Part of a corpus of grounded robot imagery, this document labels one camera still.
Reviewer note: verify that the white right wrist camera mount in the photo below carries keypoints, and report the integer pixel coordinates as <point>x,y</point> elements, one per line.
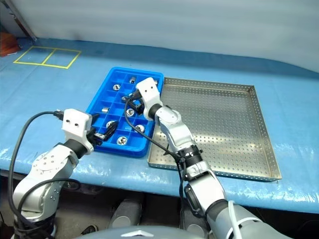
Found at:
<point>149,92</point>

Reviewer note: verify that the grey rounded leg cover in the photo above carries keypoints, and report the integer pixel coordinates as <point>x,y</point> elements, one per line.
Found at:
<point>195,229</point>
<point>125,214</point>

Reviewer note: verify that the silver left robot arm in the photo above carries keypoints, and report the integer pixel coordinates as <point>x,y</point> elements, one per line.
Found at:
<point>47,166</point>

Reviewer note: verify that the yellow tape floor marking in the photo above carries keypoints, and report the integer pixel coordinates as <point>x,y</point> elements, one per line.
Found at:
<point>53,49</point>

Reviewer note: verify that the perforated metal tray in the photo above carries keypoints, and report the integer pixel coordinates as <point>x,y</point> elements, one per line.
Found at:
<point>219,119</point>

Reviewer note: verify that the brown wooden block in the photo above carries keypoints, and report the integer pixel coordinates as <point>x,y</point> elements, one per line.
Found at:
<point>7,44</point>

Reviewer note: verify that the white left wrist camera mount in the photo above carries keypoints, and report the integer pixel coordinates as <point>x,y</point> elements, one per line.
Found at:
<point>74,122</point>

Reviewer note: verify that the grey robot torso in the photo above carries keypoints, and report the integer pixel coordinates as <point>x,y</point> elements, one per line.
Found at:
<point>139,234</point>

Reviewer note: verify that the blue compartment tray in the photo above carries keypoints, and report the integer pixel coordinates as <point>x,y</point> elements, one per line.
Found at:
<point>104,98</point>

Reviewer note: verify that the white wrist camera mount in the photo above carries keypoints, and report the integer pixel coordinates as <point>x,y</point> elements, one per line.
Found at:
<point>149,92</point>
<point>74,122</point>

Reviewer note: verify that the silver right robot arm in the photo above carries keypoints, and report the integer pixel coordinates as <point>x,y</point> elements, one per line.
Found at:
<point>179,132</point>

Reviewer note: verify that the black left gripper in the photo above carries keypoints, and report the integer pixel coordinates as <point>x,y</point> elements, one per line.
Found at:
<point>94,137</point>

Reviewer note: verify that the black shoe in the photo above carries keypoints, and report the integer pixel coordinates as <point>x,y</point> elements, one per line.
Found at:
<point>90,229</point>

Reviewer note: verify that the grey metal rail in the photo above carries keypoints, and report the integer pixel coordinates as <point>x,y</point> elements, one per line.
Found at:
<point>25,23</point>

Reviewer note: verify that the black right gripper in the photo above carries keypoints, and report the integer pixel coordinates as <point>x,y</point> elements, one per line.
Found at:
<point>140,108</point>

